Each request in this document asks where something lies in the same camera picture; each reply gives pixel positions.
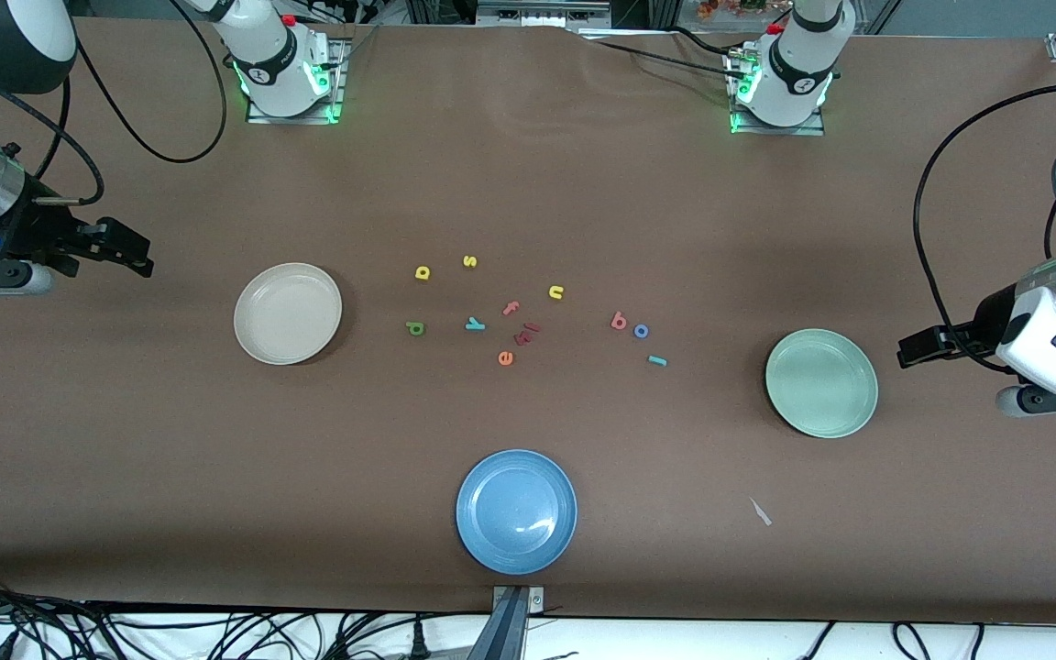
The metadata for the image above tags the light green plate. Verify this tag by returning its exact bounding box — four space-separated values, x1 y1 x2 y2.
764 328 879 440

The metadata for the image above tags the beige brown plate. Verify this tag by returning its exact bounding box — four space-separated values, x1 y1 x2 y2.
233 262 344 367

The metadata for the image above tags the brown paper table cover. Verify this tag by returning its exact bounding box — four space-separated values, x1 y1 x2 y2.
0 16 1056 626

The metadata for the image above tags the orange decoration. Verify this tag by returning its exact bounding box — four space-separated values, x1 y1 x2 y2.
698 0 767 21

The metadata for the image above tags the blue plate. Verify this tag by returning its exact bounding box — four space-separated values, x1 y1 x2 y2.
455 448 578 577

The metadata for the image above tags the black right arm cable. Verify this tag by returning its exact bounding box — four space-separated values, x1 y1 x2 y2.
0 0 228 204

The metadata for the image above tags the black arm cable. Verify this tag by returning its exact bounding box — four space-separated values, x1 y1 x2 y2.
912 81 1056 372
0 0 228 204

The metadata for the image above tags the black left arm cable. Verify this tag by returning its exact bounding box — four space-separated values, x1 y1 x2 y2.
912 81 1056 372

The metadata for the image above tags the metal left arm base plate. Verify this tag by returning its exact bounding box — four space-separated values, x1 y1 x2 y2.
728 50 827 138

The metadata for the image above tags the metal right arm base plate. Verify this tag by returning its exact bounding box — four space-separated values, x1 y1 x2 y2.
246 38 347 126

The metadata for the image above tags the black base supply cable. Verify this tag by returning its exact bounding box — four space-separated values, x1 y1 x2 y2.
583 26 749 83

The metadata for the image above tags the grey metal frame equipment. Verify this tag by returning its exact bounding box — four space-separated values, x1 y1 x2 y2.
476 0 611 28

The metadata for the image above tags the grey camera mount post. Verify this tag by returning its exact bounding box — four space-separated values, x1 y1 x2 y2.
468 585 547 660

